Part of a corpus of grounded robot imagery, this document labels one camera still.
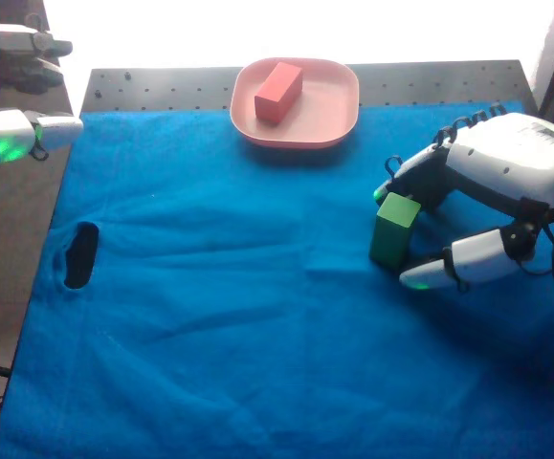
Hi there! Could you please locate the pink square plate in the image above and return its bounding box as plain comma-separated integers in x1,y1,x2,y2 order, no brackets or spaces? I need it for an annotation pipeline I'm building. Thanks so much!
229,56,361,150

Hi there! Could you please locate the blue cloth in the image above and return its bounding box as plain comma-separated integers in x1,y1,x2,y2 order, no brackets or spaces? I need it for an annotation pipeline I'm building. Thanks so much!
0,98,554,459

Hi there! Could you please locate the green rectangular block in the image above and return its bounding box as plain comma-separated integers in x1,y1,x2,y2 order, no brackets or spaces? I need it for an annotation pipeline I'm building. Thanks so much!
368,191,423,270

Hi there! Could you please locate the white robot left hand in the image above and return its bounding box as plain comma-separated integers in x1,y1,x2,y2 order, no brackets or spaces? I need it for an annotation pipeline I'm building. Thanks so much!
0,11,85,166

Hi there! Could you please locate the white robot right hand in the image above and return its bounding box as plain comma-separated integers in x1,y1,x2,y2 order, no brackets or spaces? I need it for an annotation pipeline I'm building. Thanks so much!
373,101,554,294

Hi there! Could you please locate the red rectangular block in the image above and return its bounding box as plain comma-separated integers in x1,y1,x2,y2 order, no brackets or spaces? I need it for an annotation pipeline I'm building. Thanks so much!
254,61,304,127

